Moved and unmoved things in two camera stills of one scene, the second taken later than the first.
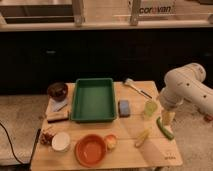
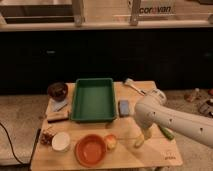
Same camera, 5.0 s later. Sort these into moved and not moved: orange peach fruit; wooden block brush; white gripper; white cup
Moved: white gripper
Not moved: white cup; orange peach fruit; wooden block brush
